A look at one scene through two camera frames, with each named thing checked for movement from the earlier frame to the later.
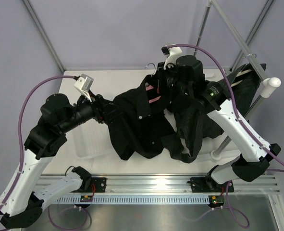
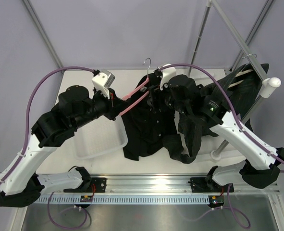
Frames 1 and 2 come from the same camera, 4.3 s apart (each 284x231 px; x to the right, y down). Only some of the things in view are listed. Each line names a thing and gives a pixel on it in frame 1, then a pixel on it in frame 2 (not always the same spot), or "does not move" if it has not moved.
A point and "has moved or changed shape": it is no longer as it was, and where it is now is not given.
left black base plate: [98, 185] does not move
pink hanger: [149, 87] has moved or changed shape
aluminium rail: [169, 185] does not move
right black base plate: [204, 185] does not move
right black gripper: [160, 74] to [156, 94]
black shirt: [140, 122] has moved or changed shape
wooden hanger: [240, 81] does not move
